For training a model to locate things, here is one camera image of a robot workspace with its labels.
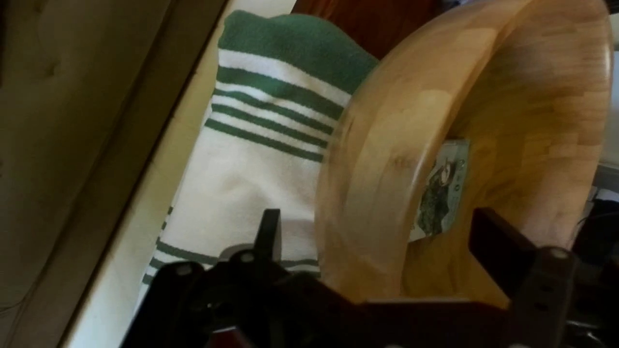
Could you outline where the wooden bowl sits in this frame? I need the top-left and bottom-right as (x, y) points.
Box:
(316, 0), (614, 305)

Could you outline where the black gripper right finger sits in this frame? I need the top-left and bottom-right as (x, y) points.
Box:
(469, 208), (579, 322)

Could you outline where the grey tufted sofa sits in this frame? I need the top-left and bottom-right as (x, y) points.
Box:
(0, 0), (227, 348)

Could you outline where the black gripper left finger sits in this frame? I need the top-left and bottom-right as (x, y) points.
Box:
(254, 208), (283, 260)

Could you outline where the green striped white towel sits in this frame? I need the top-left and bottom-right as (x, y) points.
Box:
(142, 9), (378, 283)

